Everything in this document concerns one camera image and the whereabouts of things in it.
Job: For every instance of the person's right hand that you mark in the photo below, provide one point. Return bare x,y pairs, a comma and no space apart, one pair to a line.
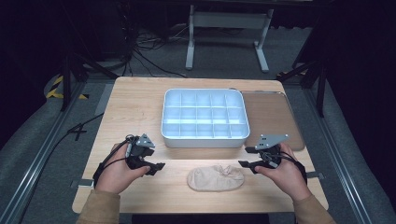
286,180

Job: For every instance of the white divided storage box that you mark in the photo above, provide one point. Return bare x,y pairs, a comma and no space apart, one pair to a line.
204,116

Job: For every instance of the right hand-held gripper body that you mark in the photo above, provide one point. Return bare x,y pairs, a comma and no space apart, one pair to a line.
270,155

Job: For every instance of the beige sock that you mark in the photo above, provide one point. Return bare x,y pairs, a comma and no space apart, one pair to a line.
214,178

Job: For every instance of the aluminium floor rail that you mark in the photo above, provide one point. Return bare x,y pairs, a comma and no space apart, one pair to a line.
342,161
34,168

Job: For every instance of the black tripod stand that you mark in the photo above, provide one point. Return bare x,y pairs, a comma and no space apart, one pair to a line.
314,77
76,74

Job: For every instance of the grey tape strip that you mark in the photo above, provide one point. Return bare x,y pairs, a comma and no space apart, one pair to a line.
315,175
81,183

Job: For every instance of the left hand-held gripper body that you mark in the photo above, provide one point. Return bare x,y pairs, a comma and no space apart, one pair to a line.
137,152

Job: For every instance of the person's left hand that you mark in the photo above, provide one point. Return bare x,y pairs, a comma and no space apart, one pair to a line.
115,174

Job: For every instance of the white metal desk frame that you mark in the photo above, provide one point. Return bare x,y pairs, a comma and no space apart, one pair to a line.
229,21

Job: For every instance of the yellow black hazard tape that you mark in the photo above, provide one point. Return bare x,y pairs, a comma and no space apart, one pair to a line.
56,90

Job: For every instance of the brown flat tray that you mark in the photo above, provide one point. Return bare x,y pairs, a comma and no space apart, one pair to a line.
271,118

